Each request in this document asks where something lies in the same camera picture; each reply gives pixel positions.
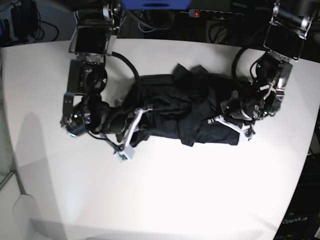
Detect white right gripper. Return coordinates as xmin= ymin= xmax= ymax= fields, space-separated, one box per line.
xmin=99 ymin=106 xmax=153 ymax=162

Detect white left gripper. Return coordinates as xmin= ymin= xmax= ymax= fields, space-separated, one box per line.
xmin=206 ymin=90 xmax=256 ymax=146

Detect dark long-sleeve shirt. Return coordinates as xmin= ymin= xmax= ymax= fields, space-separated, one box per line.
xmin=105 ymin=64 xmax=249 ymax=147

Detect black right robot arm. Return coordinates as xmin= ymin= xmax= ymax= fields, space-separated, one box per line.
xmin=60 ymin=0 xmax=153 ymax=161

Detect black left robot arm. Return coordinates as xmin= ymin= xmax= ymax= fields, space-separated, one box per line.
xmin=207 ymin=0 xmax=320 ymax=146

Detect black OpenArm base box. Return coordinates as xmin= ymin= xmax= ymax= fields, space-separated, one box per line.
xmin=274 ymin=153 xmax=320 ymax=240

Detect blue plastic bin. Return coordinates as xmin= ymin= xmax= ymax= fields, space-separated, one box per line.
xmin=120 ymin=0 xmax=191 ymax=10

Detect white power strip red switch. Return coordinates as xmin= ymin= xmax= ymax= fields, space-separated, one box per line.
xmin=186 ymin=9 xmax=245 ymax=21

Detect grey cables on floor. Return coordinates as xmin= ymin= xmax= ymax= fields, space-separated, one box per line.
xmin=134 ymin=7 xmax=176 ymax=34

